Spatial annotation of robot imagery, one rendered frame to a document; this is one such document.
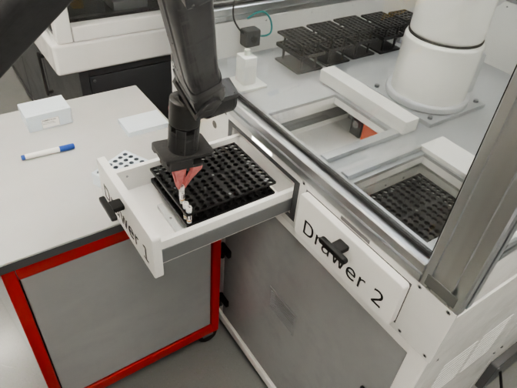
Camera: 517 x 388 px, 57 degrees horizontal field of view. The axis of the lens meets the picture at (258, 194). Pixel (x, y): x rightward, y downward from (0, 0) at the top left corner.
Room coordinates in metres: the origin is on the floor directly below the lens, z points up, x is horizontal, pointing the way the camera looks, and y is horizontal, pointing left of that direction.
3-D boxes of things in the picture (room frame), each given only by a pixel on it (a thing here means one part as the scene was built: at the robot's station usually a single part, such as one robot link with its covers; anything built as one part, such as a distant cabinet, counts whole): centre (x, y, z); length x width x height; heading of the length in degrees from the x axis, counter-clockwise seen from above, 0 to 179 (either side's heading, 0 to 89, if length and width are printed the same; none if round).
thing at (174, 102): (0.73, 0.14, 1.12); 0.07 x 0.06 x 0.07; 137
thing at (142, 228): (0.71, 0.26, 0.87); 0.29 x 0.02 x 0.11; 38
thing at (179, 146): (0.73, 0.15, 1.06); 0.10 x 0.07 x 0.07; 124
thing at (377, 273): (0.65, -0.18, 0.87); 0.29 x 0.02 x 0.11; 38
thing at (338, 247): (0.63, -0.16, 0.91); 0.07 x 0.04 x 0.01; 38
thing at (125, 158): (0.96, 0.36, 0.78); 0.12 x 0.08 x 0.04; 154
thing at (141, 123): (1.22, 0.37, 0.77); 0.13 x 0.09 x 0.02; 127
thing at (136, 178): (0.83, 0.10, 0.86); 0.40 x 0.26 x 0.06; 128
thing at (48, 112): (1.19, 0.65, 0.79); 0.13 x 0.09 x 0.05; 129
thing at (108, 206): (0.69, 0.29, 0.91); 0.07 x 0.04 x 0.01; 38
